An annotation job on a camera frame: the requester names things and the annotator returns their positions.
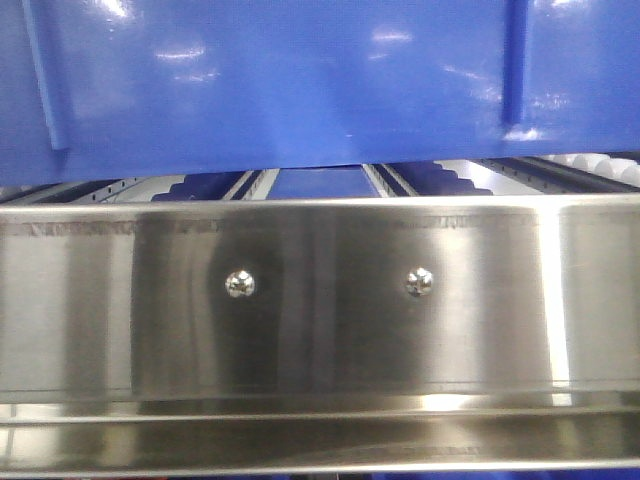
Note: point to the large blue plastic bin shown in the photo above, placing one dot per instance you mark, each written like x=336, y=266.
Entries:
x=95, y=90

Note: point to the left round-head screw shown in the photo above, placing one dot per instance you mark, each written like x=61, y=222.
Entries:
x=240, y=284

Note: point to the round-head screw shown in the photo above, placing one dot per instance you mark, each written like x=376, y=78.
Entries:
x=240, y=284
x=419, y=282

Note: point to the right round-head screw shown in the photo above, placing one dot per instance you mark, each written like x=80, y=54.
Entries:
x=419, y=282

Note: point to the blue roller track right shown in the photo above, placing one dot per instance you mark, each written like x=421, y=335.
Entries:
x=431, y=179

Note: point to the white roller track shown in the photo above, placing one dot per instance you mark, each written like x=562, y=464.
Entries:
x=618, y=169

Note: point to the stainless steel rack front rail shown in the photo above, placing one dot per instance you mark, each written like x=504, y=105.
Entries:
x=123, y=355

